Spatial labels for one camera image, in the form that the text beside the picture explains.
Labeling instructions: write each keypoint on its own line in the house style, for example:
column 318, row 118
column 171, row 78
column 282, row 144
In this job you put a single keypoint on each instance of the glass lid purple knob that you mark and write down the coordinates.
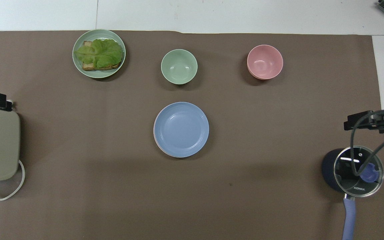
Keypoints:
column 348, row 180

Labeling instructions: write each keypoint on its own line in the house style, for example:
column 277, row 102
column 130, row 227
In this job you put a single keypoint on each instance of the pink bowl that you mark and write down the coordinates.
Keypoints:
column 264, row 62

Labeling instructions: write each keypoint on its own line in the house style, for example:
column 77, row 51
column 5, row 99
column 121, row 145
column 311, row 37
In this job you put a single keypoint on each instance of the blue plate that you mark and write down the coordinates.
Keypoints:
column 182, row 129

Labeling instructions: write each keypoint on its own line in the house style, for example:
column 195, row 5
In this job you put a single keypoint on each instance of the green bowl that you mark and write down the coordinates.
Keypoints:
column 179, row 66

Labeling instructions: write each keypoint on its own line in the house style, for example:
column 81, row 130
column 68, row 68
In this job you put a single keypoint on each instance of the green lettuce leaf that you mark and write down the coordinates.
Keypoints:
column 100, row 52

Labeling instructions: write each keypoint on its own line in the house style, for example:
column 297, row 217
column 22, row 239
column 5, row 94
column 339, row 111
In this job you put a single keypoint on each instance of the toast slice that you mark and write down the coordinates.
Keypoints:
column 90, row 66

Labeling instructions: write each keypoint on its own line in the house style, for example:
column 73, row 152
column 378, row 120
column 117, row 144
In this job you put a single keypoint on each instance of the green plate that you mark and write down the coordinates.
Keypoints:
column 80, row 66

